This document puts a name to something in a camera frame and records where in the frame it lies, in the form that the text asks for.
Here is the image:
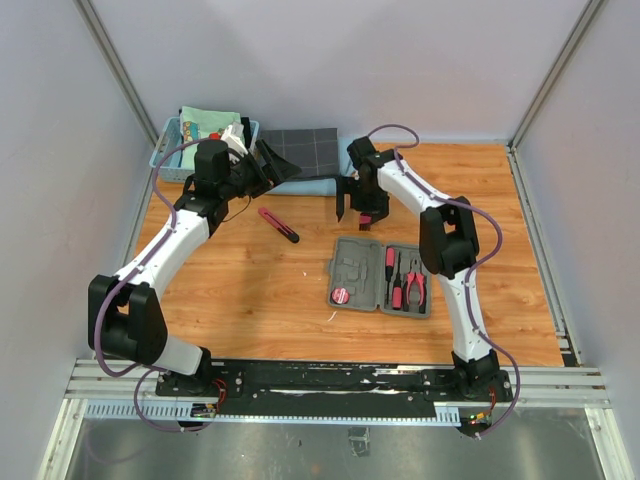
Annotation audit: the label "aluminium frame rail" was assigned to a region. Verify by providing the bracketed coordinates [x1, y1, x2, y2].
[64, 359, 610, 408]

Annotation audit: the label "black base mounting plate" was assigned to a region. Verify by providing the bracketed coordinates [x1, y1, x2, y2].
[155, 359, 519, 422]

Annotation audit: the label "blue slotted cable duct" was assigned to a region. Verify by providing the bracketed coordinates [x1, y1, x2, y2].
[84, 400, 462, 427]

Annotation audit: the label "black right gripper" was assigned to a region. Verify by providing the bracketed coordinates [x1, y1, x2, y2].
[336, 176, 388, 224]

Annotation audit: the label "pink hex key set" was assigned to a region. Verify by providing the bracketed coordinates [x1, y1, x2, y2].
[359, 213, 372, 231]

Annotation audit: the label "light blue folded cloth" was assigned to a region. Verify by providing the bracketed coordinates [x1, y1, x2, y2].
[268, 136, 355, 197]

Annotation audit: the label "pink utility knife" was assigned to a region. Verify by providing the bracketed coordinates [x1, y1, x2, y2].
[258, 207, 300, 244]

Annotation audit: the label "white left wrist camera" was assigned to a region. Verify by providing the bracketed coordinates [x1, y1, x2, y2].
[221, 122, 248, 156]

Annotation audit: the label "mint patterned cloth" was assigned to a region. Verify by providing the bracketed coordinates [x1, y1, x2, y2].
[180, 106, 241, 143]

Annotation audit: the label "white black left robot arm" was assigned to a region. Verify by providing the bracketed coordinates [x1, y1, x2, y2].
[88, 138, 301, 396]

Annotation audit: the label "dark grey checked cloth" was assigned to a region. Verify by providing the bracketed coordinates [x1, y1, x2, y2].
[259, 128, 341, 180]

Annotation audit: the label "black cloth in basket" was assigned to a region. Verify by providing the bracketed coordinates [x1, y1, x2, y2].
[241, 117, 252, 148]

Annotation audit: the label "pink black pliers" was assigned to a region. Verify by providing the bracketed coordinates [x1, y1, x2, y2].
[403, 256, 427, 314]

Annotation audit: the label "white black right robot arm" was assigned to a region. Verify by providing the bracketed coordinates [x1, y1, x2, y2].
[336, 137, 512, 401]

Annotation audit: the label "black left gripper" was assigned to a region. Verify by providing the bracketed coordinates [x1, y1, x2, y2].
[220, 139, 302, 201]

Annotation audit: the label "blue plastic basket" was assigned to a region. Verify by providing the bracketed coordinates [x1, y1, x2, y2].
[149, 116, 260, 184]

